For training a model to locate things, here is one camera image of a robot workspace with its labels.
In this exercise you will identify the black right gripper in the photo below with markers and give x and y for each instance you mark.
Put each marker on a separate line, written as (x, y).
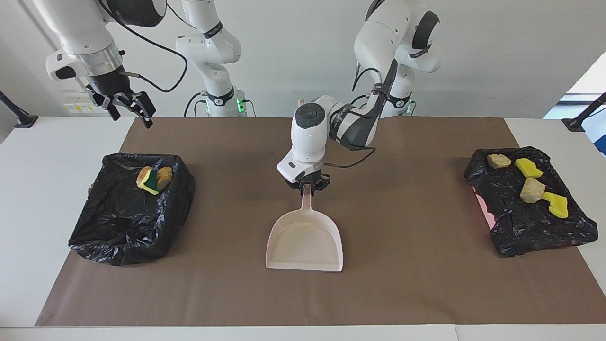
(111, 85)

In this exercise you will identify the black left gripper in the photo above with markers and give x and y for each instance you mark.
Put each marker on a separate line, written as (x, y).
(310, 179)

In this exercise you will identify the beige plastic dustpan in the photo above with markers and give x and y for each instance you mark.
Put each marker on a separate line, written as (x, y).
(305, 241)

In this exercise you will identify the tan brown foam chunk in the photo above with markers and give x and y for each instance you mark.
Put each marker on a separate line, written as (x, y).
(141, 179)

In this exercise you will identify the yellow sponge with green side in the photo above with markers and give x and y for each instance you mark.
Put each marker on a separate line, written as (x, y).
(151, 181)

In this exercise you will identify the pale crumbly foam chunk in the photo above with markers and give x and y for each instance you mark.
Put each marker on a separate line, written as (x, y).
(165, 175)

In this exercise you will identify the rounded orange foam chunk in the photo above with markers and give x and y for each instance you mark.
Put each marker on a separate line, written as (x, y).
(499, 161)

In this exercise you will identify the irregular orange foam chunk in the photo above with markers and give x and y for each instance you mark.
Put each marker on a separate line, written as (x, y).
(531, 190)

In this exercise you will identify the notched yellow sponge piece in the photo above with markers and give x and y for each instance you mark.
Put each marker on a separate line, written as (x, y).
(556, 204)

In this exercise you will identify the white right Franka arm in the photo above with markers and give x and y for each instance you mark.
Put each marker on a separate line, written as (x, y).
(213, 47)

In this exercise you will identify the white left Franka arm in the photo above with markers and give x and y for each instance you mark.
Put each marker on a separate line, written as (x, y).
(378, 42)

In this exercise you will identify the right black bag bin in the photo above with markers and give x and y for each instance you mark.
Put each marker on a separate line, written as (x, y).
(123, 227)

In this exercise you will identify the black bag bin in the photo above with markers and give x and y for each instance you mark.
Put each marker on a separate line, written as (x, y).
(530, 227)
(123, 227)

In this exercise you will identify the pink plastic bin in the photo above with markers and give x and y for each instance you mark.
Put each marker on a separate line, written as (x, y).
(484, 208)

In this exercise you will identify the left black bag bin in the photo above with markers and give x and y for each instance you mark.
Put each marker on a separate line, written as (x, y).
(530, 227)

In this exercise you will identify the brown paper table mat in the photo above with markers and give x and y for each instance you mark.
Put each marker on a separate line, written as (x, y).
(426, 284)

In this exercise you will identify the bright window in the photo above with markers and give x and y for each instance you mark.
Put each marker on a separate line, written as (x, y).
(587, 90)

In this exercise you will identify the white wall socket box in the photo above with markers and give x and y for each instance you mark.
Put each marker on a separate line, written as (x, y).
(78, 106)

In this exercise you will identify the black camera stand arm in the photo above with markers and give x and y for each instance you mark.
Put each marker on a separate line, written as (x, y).
(19, 116)
(580, 121)

